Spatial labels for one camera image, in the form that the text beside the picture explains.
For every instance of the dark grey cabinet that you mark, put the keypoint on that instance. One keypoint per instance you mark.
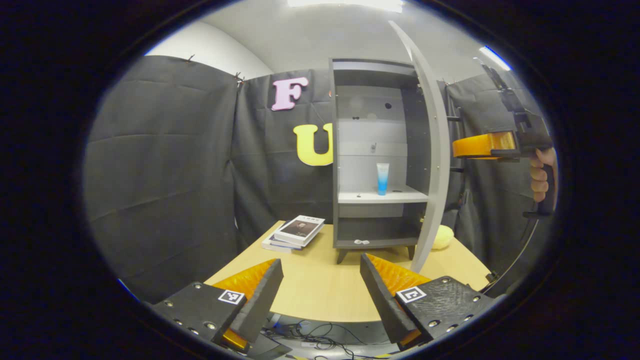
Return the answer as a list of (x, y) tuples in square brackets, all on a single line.
[(360, 135)]

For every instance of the blue bottle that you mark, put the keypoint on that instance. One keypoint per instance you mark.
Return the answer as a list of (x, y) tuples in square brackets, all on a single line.
[(382, 178)]

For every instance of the long ceiling light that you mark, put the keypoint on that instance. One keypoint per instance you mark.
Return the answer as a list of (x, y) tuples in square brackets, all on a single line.
[(345, 4)]

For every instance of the white portrait cover book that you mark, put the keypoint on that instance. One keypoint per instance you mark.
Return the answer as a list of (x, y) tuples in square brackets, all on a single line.
[(300, 229)]

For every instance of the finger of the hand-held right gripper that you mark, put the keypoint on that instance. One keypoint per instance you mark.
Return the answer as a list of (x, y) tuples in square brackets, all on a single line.
[(480, 145)]

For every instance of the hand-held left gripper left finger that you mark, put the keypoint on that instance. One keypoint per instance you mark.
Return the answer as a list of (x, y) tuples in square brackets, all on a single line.
[(260, 305)]

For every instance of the yellow round soft object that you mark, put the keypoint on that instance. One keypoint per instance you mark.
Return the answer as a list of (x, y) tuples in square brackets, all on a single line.
[(442, 236)]

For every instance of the black backdrop cloth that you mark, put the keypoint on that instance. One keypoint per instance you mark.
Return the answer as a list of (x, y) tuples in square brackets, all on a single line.
[(160, 175)]

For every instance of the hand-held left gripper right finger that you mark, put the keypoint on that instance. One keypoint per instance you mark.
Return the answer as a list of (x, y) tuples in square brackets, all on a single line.
[(382, 300)]

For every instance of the grey paperback book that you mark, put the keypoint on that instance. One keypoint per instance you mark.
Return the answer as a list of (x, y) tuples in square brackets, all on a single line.
[(275, 244)]

